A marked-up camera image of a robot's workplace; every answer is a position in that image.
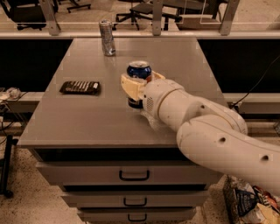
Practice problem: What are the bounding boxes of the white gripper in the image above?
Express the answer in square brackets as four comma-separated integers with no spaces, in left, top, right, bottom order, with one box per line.
[121,71,184,118]

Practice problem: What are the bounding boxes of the blue pepsi can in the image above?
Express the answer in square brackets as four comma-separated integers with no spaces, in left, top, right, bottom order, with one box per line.
[127,60,151,109]

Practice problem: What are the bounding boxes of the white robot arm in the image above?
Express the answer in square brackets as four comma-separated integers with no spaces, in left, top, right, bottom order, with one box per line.
[121,73,280,196]

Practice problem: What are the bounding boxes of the silver slim can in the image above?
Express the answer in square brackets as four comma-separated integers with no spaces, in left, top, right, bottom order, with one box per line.
[99,19,116,56]

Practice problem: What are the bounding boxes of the dark snack bar packet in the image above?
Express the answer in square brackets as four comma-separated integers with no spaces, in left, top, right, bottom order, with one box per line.
[59,80,100,95]

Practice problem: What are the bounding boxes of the black office chair centre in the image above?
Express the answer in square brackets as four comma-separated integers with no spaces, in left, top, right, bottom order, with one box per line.
[112,0,183,32]

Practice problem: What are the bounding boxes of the black office chair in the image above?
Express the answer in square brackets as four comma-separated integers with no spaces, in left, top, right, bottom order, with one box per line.
[112,0,183,32]
[0,0,46,31]

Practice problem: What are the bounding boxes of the grey drawer cabinet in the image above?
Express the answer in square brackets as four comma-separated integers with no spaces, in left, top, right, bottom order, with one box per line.
[17,37,246,224]

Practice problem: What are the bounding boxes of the crumpled plastic wrap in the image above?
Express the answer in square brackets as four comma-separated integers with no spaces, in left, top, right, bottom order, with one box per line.
[6,87,21,100]

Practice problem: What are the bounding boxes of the black office chair left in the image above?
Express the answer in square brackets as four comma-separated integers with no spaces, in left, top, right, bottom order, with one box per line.
[0,0,46,31]

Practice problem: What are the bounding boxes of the blue chip bag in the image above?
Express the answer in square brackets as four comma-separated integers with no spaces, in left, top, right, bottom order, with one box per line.
[234,189,258,216]

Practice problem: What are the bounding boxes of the red snack bag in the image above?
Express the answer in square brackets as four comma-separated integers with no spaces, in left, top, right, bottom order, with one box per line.
[253,185,280,212]

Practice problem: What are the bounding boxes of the black stand left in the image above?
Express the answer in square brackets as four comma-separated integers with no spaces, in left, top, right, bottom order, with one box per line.
[0,135,18,199]

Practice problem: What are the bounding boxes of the yellow snack bag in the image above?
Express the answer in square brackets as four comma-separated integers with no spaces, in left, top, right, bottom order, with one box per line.
[256,204,280,224]

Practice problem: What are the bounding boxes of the black cable right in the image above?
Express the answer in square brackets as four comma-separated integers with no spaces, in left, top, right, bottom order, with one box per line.
[230,54,280,109]

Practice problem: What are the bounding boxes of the middle drawer with black handle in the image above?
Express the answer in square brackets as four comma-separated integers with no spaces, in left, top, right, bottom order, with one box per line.
[61,191,209,208]

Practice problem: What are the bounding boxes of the drawer with black handle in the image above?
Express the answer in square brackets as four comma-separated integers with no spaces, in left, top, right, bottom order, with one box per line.
[78,207,196,222]
[36,161,221,186]
[61,191,209,208]

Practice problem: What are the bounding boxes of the top drawer with black handle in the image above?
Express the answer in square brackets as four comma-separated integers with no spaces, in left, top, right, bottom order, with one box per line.
[36,161,221,186]

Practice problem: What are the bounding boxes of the bottom drawer with black handle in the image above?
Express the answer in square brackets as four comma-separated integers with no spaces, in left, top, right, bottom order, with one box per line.
[78,207,196,222]

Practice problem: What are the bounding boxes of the wire basket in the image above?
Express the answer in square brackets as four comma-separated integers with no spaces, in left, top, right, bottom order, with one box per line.
[222,174,280,224]

